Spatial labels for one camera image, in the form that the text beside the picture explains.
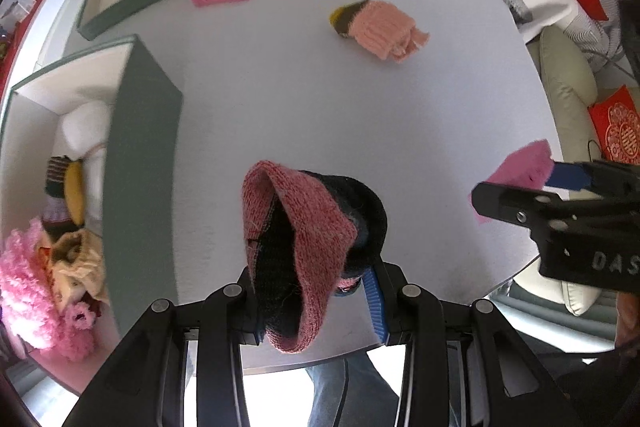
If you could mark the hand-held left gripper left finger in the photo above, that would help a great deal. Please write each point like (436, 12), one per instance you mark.
(235, 307)

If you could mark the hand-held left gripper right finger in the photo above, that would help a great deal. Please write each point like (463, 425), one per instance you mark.
(374, 307)

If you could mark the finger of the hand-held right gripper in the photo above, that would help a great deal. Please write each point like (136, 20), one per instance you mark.
(505, 202)
(570, 177)

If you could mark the pink and black sock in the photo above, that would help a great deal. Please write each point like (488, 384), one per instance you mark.
(300, 247)

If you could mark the olive green oval soap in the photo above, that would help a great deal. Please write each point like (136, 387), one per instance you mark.
(75, 192)

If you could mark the peach knit sock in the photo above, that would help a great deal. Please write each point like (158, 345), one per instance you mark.
(382, 29)

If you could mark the pink fluffy plush cloth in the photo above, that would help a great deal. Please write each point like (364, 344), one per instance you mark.
(25, 277)

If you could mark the purple striped knit sock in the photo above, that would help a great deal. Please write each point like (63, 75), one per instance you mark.
(55, 177)

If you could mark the person's right hand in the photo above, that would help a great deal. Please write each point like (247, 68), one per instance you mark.
(629, 317)

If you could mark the red patterned cushion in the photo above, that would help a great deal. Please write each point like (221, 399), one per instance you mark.
(617, 127)

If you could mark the person's legs in jeans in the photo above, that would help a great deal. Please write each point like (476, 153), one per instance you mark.
(345, 387)

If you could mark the beige sofa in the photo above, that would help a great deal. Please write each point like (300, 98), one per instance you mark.
(565, 72)

